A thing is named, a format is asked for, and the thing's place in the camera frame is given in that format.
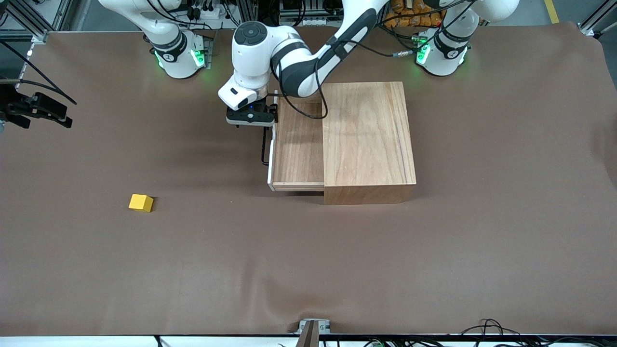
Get brown table cover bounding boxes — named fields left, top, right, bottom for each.
left=0, top=22, right=617, bottom=336

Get power strip with plugs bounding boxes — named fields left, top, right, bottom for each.
left=186, top=0, right=241, bottom=22

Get aluminium frame corner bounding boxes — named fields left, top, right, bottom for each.
left=581, top=0, right=617, bottom=37
left=0, top=0, right=54, bottom=90

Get metal table edge bracket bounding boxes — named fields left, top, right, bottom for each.
left=299, top=319, right=332, bottom=347

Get orange packed bags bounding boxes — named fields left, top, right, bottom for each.
left=383, top=0, right=444, bottom=27

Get wooden drawer with black handle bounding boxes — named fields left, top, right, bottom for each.
left=261, top=89, right=326, bottom=192

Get light wooden cabinet box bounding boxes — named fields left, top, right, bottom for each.
left=322, top=81, right=417, bottom=205

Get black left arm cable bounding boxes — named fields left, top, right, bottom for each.
left=277, top=41, right=416, bottom=119

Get metal equipment rack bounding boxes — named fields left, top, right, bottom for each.
left=255, top=0, right=348, bottom=28

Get black cable bundle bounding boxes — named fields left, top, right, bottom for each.
left=460, top=318, right=617, bottom=347

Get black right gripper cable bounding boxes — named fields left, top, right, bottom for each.
left=0, top=40, right=78, bottom=105

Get yellow wooden block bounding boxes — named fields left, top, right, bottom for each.
left=129, top=194, right=155, bottom=213

